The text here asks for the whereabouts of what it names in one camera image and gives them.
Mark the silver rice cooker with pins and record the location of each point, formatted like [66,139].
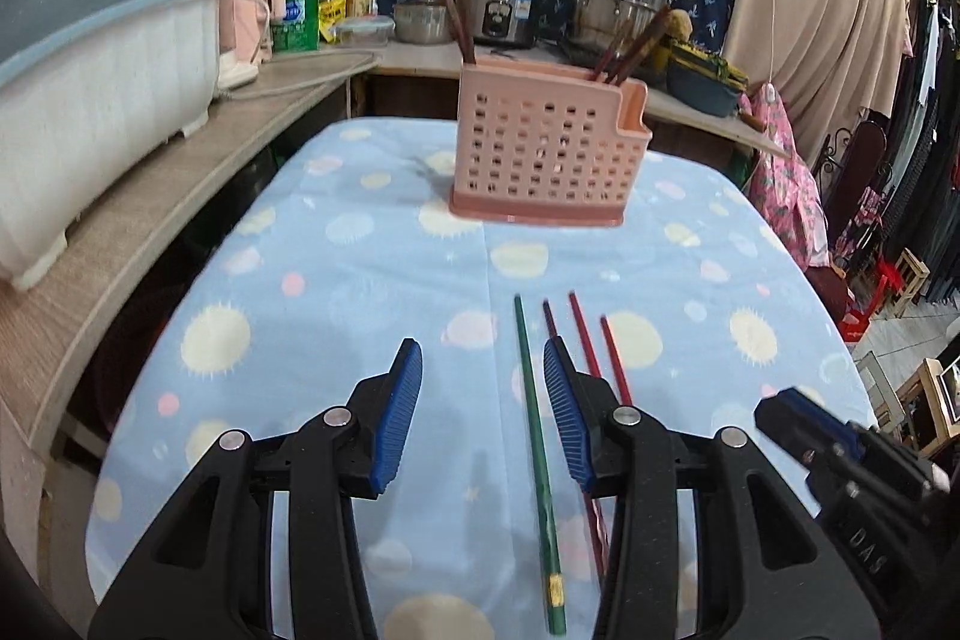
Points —
[506,6]

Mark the pink floral cloth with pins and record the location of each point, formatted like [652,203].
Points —
[787,183]

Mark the dark brown chopstick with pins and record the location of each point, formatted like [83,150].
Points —
[645,40]
[630,61]
[611,51]

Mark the grey wooden shelf board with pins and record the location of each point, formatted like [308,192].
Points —
[165,190]

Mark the hanging dark clothes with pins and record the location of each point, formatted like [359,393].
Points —
[934,123]

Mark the pink electric kettle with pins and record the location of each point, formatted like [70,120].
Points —
[244,18]

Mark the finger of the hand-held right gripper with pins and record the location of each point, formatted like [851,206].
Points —
[802,419]

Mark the green detergent bottle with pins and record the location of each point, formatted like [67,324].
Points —
[294,21]

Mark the dark metal chair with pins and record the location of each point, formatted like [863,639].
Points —
[859,168]

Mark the white dish drainer grey lid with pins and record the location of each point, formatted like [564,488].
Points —
[97,85]

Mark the maroon chopstick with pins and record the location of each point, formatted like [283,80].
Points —
[550,319]

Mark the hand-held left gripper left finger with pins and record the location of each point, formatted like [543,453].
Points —
[394,430]

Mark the red plastic stool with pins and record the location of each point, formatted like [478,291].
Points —
[874,302]

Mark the blue polka-dot tablecloth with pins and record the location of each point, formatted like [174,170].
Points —
[337,280]

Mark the blue basin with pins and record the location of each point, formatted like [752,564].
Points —
[705,81]

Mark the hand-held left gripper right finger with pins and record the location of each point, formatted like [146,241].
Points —
[570,430]

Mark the small steel pot with lid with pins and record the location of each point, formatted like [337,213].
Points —
[421,19]

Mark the pink perforated utensil holder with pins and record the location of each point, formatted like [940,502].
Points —
[540,145]

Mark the wooden back counter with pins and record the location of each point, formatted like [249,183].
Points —
[420,59]

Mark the clear food container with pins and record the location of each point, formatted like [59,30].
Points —
[364,31]

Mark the dark red speckled chopstick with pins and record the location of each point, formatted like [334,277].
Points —
[450,18]

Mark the wooden frame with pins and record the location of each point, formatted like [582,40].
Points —
[934,404]

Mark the yellow packet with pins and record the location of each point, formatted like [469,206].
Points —
[334,19]

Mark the small wooden stool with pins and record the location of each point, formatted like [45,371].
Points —
[913,280]

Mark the green chopstick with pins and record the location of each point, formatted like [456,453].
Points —
[536,445]

